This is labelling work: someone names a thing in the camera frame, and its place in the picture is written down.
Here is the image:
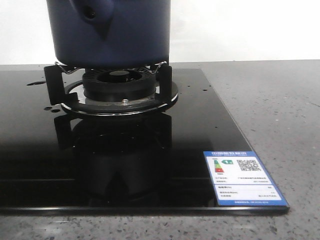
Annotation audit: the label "black pot support grate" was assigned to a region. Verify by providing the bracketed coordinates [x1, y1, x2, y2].
[44, 61, 178, 117]

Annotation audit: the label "dark blue cooking pot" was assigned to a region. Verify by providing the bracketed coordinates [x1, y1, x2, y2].
[47, 0, 171, 69]

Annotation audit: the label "black round gas burner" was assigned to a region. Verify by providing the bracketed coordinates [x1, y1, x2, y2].
[82, 68, 156, 102]

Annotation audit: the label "black glass gas stove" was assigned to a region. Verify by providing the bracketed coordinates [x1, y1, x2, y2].
[0, 69, 289, 216]

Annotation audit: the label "blue white energy label sticker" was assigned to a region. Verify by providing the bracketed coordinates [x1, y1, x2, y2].
[203, 151, 288, 207]

